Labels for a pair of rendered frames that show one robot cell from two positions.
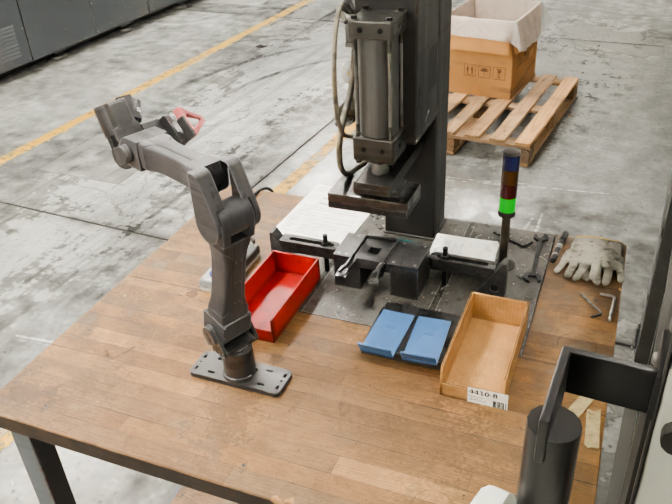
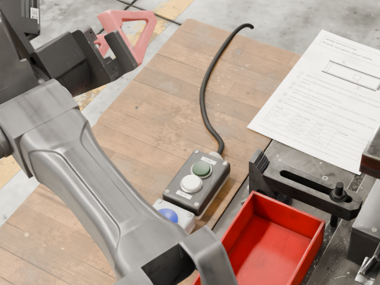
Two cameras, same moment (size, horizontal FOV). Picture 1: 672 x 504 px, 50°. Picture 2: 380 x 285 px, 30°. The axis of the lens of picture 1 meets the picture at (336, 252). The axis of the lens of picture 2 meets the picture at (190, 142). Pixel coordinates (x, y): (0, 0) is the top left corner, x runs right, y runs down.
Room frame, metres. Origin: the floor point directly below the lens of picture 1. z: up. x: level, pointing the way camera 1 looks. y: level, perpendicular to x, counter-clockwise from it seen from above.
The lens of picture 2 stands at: (0.81, 0.11, 1.82)
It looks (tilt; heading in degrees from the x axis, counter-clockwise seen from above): 49 degrees down; 11
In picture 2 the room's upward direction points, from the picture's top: 5 degrees counter-clockwise
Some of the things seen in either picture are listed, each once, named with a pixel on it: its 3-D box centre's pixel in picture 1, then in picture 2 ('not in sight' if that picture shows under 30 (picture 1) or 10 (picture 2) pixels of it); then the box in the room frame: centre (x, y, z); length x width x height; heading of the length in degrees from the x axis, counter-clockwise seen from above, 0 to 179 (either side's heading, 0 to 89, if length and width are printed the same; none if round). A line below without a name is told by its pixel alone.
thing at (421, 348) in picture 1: (426, 336); not in sight; (1.14, -0.17, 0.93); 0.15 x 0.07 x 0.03; 159
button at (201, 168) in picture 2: not in sight; (201, 171); (1.52, 0.23, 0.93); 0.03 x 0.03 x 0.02
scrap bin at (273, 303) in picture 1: (273, 293); (249, 280); (1.32, 0.14, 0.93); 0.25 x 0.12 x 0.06; 156
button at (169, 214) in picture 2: not in sight; (165, 221); (1.42, 0.28, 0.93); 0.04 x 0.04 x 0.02
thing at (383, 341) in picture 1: (386, 329); not in sight; (1.17, -0.09, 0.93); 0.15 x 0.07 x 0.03; 155
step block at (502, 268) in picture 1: (491, 275); not in sight; (1.32, -0.34, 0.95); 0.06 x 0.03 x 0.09; 66
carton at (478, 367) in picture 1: (488, 348); not in sight; (1.09, -0.29, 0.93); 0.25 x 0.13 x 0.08; 156
